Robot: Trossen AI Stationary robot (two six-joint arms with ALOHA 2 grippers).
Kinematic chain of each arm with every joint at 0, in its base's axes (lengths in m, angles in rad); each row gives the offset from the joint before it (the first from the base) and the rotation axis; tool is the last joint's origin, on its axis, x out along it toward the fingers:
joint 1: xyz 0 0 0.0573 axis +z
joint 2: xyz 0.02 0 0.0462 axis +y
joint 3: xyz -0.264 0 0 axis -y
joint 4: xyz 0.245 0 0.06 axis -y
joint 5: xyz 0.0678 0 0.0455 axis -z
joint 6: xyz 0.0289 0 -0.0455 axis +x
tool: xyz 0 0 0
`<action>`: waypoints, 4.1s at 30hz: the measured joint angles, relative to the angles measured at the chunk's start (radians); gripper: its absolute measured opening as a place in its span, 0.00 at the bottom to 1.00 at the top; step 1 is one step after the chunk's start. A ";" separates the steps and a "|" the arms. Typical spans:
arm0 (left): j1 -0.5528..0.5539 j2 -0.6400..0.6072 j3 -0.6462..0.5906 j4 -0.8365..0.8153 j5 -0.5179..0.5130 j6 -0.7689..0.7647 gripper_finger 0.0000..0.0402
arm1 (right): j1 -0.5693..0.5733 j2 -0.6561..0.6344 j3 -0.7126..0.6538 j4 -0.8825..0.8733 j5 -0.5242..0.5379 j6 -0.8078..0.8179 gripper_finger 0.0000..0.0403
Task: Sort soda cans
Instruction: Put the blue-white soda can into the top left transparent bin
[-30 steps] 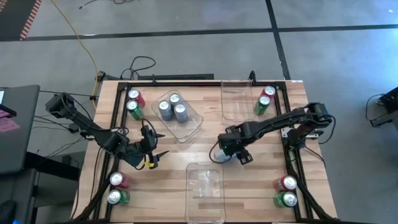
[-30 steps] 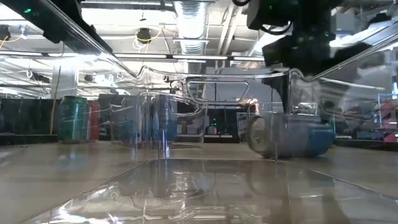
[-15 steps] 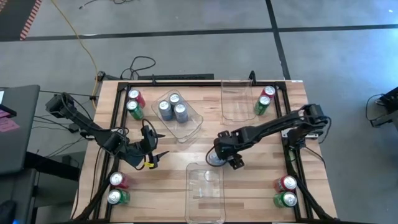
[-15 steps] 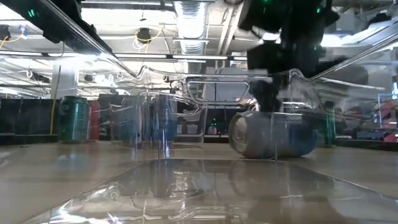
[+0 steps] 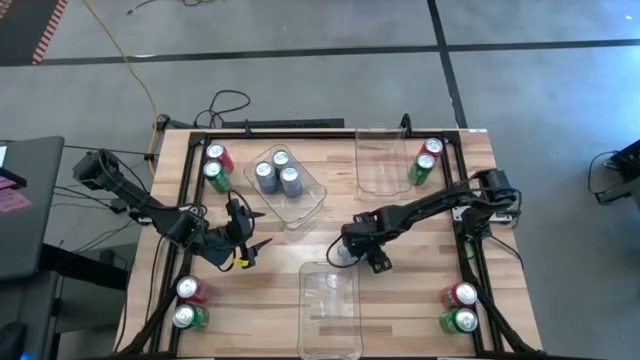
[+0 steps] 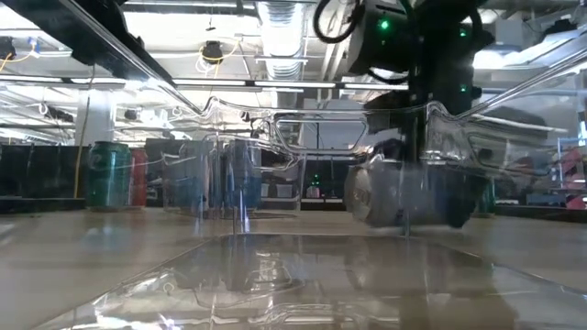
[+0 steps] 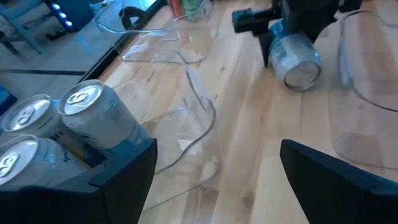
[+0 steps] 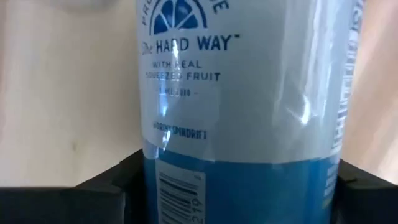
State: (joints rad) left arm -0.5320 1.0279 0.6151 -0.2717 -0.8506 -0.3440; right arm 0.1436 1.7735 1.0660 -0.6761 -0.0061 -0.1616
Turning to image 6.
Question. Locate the clear plastic bin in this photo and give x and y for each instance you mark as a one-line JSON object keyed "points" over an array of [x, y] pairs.
{"points": [[211, 204], [321, 284]]}

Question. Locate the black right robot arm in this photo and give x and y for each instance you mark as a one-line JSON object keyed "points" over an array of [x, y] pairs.
{"points": [[440, 41]]}

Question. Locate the silver ventilation duct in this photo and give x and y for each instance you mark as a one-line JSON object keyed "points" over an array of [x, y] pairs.
{"points": [[280, 36]]}

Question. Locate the cluttered background workbench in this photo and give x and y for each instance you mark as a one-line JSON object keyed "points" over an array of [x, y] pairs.
{"points": [[550, 188]]}

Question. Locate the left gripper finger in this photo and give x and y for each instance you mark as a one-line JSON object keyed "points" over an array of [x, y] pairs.
{"points": [[149, 55]]}

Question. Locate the ceiling light track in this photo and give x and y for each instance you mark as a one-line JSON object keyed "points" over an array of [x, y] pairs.
{"points": [[293, 84]]}

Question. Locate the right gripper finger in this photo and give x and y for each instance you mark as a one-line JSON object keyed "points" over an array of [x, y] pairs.
{"points": [[464, 208]]}

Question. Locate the red Fanta soda can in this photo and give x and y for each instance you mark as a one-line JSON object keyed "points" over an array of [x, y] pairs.
{"points": [[139, 179]]}

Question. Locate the black partition panel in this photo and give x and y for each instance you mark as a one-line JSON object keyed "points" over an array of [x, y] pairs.
{"points": [[46, 174]]}

